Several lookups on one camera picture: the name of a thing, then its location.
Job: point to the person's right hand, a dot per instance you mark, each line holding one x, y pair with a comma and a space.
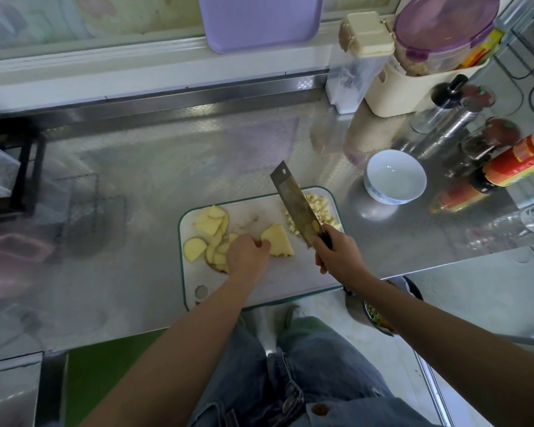
340, 260

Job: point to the person's left hand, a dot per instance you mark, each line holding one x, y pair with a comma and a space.
247, 258

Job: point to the pile of yellow potato slices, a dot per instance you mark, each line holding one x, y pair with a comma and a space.
206, 235

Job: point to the pile of diced potato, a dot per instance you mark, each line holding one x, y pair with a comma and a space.
320, 209

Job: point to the steel cleaver knife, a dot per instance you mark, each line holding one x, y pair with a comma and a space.
294, 200

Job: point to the white bowl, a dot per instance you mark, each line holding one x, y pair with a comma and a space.
395, 177

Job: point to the person's right forearm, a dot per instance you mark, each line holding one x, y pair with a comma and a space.
463, 351

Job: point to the person's left forearm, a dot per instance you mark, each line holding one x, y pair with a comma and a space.
160, 360

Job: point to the person's white left shoe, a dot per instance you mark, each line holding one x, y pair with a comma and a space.
247, 323

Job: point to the metal bowl with scraps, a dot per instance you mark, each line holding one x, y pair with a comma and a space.
378, 317

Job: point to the person's blue jeans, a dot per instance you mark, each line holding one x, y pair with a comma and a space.
258, 387

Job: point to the white cutting board green rim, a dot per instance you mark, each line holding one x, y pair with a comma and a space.
289, 280

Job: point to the cream plastic canister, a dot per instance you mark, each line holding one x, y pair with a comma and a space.
399, 95

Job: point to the clear plastic bottle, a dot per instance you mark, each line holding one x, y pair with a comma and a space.
516, 228

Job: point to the green mat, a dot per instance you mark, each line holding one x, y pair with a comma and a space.
102, 373

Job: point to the glass bottle black cap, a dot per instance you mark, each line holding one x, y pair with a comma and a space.
443, 102

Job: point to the clear container cream lid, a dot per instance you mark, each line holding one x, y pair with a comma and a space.
358, 71

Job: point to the glass jar red lid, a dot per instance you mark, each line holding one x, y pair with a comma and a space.
498, 138

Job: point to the sauce bottle red label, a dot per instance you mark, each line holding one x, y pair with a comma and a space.
519, 164

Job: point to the black metal rack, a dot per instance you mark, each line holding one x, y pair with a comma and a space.
31, 169

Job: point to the purple plastic cutting board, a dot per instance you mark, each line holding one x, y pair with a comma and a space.
260, 20

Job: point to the purple lid food container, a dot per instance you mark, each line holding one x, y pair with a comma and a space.
447, 33

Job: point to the steel bin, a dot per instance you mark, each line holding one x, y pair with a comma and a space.
11, 391

